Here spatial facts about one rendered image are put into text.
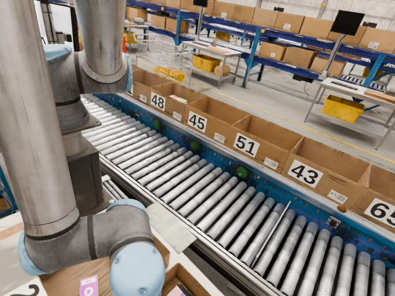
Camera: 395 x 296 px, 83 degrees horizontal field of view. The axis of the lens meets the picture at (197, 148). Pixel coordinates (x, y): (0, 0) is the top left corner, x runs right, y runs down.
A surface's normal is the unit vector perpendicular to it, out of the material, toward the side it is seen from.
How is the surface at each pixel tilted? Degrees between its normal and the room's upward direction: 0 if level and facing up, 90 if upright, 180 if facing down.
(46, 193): 76
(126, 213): 5
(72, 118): 66
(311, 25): 89
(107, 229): 29
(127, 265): 5
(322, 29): 90
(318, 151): 89
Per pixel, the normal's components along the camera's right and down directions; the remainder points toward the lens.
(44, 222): 0.40, 0.33
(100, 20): 0.08, 0.99
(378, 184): -0.60, 0.36
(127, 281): 0.21, -0.79
